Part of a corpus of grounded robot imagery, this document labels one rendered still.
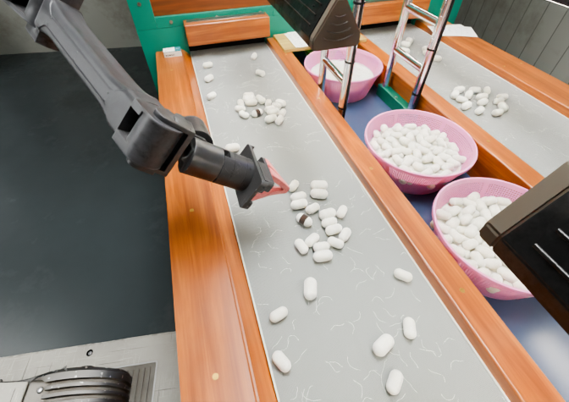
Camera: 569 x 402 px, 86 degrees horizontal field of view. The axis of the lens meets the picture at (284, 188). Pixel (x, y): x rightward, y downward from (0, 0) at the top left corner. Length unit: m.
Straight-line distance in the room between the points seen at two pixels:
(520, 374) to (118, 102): 0.66
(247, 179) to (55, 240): 1.45
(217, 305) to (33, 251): 1.43
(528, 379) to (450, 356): 0.09
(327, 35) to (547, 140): 0.72
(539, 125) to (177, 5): 1.18
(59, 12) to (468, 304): 0.81
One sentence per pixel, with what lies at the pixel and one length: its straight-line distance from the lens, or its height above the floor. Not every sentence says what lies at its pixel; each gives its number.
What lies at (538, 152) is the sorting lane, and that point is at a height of 0.74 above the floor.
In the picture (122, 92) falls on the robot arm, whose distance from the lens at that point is 0.48.
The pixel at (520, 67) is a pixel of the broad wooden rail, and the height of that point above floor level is 0.76.
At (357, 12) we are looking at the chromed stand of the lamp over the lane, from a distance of 0.79.
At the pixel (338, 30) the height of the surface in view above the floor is 1.07.
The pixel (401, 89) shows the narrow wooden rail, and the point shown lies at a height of 0.74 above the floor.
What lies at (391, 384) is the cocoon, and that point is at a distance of 0.51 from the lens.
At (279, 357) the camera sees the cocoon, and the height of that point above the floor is 0.76.
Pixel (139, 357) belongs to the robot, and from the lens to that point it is 0.85.
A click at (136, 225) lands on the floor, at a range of 1.70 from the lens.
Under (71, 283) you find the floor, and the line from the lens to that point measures 1.65.
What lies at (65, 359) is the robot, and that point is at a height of 0.47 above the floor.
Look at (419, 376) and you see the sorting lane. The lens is 0.54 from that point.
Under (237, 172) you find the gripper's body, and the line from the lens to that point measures 0.48.
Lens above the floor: 1.24
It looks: 47 degrees down
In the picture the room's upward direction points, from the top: straight up
